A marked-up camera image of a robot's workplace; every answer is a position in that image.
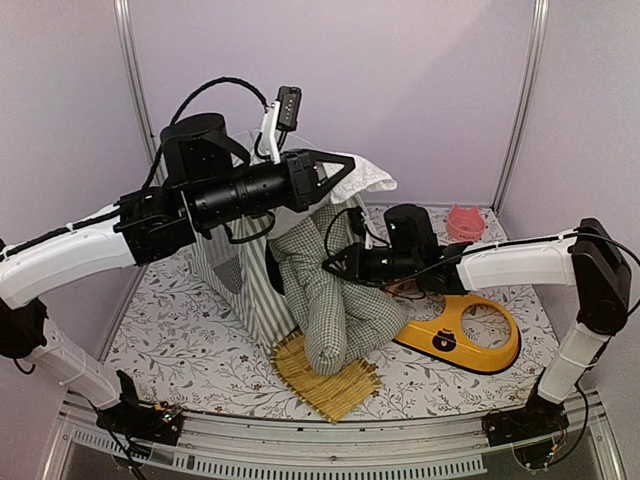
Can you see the checkered grey cushion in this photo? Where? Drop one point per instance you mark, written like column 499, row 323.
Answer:
column 341, row 321

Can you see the yellow double bowl holder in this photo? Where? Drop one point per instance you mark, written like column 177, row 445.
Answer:
column 435, row 329

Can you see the woven bamboo tray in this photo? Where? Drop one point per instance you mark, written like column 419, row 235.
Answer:
column 332, row 397

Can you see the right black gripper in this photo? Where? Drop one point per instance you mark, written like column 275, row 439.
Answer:
column 355, row 268

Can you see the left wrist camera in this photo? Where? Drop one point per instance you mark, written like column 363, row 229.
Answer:
column 280, row 119

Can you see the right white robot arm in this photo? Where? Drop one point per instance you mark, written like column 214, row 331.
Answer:
column 584, row 257

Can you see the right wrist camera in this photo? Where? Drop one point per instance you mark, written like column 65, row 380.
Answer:
column 359, row 226

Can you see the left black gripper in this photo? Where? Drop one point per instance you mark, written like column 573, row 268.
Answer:
column 302, row 174

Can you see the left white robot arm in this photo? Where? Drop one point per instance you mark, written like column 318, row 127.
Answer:
column 57, row 258

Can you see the right aluminium frame post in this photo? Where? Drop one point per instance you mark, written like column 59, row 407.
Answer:
column 534, row 53

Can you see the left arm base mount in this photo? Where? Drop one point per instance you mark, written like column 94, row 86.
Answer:
column 159, row 423

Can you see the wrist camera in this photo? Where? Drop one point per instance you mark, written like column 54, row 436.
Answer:
column 359, row 226
column 280, row 119

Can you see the front aluminium rail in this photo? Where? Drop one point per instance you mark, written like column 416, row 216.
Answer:
column 232, row 447

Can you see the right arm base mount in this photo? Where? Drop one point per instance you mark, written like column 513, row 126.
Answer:
column 538, row 417

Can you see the pink cat-ear pet bowl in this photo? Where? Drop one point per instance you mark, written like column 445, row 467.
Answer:
column 465, row 223

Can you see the striped green white pet tent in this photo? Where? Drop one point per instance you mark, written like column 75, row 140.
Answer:
column 245, row 275

